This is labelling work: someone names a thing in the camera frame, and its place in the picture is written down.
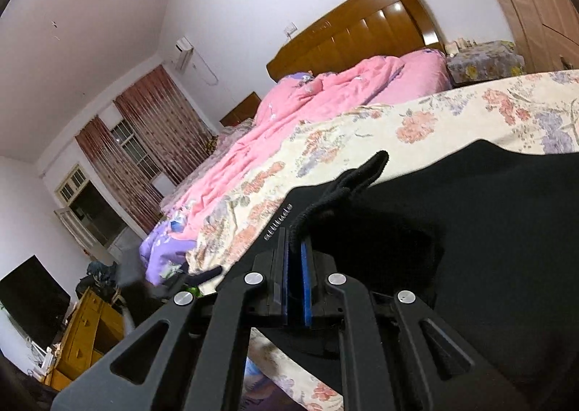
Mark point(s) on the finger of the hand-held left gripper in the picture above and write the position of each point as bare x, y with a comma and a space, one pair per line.
194, 277

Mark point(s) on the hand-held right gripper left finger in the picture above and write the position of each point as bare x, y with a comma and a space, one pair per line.
287, 284

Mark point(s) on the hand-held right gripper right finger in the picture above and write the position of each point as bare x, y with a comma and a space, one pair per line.
307, 289

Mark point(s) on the black pants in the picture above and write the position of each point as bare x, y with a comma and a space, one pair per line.
475, 234

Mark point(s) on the green fabric item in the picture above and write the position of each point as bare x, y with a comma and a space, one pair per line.
195, 291

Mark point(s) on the pile of dark clothes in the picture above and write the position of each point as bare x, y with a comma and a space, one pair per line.
97, 277

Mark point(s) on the yellow wooden cabinet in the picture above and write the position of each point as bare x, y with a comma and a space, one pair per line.
86, 338

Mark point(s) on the red patterned curtain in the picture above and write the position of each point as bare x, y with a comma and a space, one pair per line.
120, 176
167, 121

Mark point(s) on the black television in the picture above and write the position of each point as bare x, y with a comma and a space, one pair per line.
31, 302

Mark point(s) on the barred window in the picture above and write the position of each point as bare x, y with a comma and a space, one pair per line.
135, 146

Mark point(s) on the pink quilt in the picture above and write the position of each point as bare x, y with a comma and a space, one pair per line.
280, 130

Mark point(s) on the floral cream blanket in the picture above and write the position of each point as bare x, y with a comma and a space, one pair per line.
362, 130

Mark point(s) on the small wooden bedside cabinet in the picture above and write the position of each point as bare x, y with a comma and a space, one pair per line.
242, 110

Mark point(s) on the white air conditioner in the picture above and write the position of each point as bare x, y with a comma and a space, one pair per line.
184, 51

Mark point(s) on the wooden headboard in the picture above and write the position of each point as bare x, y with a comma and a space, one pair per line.
353, 31

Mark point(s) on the small bottles on nightstand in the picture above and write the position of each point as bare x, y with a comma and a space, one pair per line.
461, 45

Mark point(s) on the floral cloth covered nightstand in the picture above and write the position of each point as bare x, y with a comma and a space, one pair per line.
486, 62

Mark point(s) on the white door frame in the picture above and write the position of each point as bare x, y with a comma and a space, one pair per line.
86, 207

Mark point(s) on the white wall socket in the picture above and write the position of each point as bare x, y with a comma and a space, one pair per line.
291, 29

